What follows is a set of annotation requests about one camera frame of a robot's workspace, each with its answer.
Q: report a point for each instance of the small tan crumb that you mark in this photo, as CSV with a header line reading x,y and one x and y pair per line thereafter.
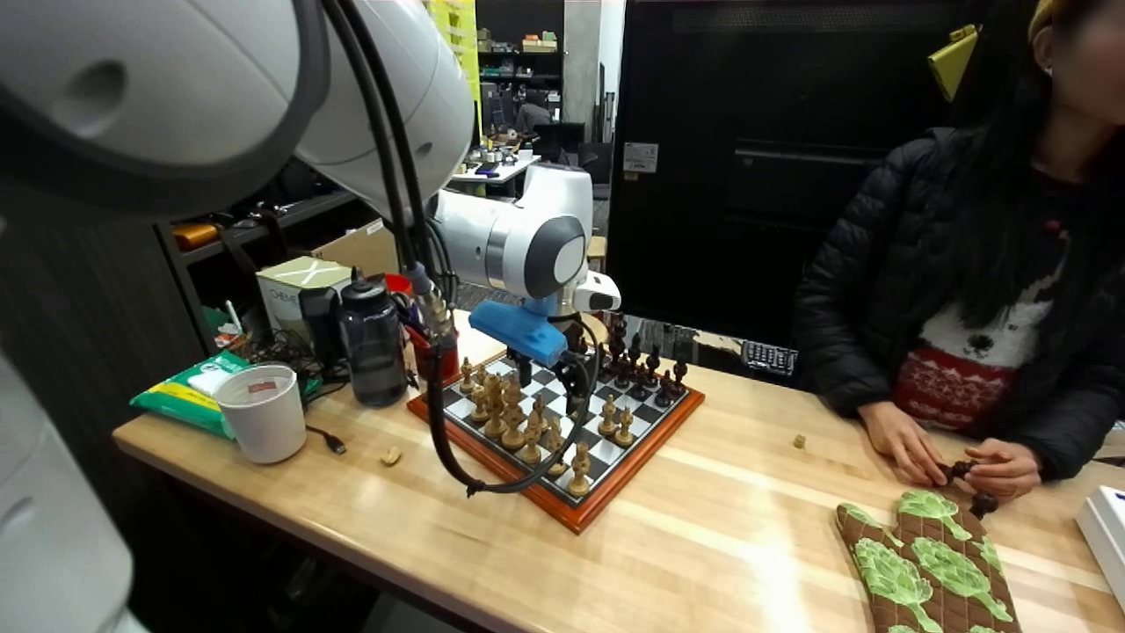
x,y
391,457

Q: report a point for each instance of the black coffee grinder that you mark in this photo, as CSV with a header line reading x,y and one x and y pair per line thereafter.
x,y
317,332

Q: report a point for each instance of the dark chess piece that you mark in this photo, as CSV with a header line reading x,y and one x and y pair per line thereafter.
x,y
660,388
656,359
636,378
616,343
678,378

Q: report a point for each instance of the woman's left hand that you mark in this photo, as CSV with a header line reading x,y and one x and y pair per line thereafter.
x,y
1007,469

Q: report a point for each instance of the small black object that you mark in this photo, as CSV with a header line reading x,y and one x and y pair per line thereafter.
x,y
958,474

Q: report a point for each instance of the white paper cup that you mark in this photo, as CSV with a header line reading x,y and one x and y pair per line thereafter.
x,y
264,416

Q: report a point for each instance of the red-framed wooden chessboard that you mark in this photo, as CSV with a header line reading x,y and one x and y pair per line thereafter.
x,y
658,412

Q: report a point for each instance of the gold chess pawn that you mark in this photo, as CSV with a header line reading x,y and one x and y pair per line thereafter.
x,y
608,421
625,432
506,395

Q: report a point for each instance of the yellow-green banner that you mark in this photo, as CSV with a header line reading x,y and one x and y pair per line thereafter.
x,y
457,38

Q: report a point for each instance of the white plastic box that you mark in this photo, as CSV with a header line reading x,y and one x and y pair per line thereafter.
x,y
1109,540

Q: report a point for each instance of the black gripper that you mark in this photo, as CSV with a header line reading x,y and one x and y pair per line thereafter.
x,y
580,343

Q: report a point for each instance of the white paper sign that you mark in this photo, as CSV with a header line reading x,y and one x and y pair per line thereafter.
x,y
641,160

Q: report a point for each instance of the black water bottle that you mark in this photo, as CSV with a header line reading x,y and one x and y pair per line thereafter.
x,y
375,346

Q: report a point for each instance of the dark storage shelf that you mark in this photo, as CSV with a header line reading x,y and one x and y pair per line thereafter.
x,y
232,239

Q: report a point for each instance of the woman's right hand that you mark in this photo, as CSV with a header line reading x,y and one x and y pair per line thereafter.
x,y
902,445

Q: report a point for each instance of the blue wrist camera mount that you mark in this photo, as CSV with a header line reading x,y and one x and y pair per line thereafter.
x,y
521,332

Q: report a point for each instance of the gold chess piece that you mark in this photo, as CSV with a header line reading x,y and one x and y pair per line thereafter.
x,y
515,432
536,445
488,412
556,457

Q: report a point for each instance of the black cabinet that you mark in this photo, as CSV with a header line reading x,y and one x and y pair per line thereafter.
x,y
748,119

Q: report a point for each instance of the green wet wipes pack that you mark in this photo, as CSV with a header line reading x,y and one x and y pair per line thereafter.
x,y
178,400

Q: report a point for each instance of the yellow paper flag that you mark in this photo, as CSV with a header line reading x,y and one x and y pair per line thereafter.
x,y
953,61

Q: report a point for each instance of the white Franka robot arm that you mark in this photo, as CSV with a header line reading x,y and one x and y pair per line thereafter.
x,y
117,94

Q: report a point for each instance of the white Chemex filter box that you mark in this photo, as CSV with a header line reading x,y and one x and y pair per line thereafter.
x,y
298,279

